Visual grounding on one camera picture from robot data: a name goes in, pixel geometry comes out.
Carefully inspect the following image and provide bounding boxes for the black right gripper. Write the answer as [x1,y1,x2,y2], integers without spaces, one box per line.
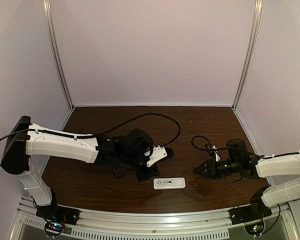
[193,159,241,180]

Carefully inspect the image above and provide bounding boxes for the white remote control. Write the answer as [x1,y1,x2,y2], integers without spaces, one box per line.
[153,177,186,190]

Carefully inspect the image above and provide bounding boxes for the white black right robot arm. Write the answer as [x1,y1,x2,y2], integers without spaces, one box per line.
[191,136,300,221]

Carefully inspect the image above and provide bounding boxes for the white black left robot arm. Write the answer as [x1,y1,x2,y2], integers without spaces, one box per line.
[0,116,168,222]

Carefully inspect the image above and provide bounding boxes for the right circuit board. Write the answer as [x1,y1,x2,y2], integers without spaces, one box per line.
[244,220,265,237]

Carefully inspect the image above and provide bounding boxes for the circuit board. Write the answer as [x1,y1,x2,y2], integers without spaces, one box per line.
[244,220,265,237]
[43,220,65,238]

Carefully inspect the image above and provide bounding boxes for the left circuit board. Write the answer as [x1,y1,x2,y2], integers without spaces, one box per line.
[43,220,65,238]

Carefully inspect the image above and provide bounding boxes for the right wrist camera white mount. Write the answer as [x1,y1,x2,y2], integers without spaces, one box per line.
[204,143,222,162]

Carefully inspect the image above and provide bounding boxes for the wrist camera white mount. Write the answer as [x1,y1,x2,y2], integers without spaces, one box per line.
[144,145,174,168]
[204,143,222,162]

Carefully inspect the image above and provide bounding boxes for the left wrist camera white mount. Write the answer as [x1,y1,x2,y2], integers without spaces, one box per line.
[144,145,174,168]

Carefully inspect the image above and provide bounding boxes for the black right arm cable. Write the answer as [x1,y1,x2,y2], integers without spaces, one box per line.
[191,135,300,158]

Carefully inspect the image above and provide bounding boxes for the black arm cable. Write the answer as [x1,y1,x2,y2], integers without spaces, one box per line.
[0,112,182,166]
[191,135,300,158]

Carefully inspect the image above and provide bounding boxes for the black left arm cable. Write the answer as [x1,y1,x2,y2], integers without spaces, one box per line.
[0,112,182,166]

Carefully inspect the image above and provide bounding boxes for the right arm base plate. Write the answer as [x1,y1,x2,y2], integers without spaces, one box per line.
[228,203,272,225]

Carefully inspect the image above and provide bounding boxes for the front aluminium rail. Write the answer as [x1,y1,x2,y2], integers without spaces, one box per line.
[16,196,291,240]

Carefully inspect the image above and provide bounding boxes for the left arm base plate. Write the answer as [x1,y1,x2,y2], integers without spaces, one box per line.
[36,205,80,226]

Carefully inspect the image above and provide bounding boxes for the right aluminium frame post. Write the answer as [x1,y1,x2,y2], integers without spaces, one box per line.
[232,0,263,111]

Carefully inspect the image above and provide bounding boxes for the aluminium frame post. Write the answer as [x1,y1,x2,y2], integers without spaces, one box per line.
[232,0,263,111]
[42,0,75,110]

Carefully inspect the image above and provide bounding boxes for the left aluminium frame post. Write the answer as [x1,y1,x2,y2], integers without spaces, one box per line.
[42,0,75,110]

